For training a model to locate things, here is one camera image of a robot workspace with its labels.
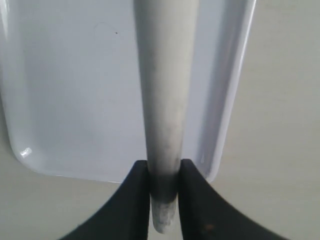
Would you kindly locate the white drumstick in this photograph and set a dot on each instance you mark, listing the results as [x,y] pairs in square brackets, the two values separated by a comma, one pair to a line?
[165,36]

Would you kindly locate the white plastic tray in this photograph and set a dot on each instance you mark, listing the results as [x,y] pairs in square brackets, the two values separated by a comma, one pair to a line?
[70,85]

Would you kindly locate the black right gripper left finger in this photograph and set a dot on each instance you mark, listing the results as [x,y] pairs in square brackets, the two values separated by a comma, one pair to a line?
[125,216]

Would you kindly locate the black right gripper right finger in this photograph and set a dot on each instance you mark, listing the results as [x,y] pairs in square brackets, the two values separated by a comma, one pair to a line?
[205,215]

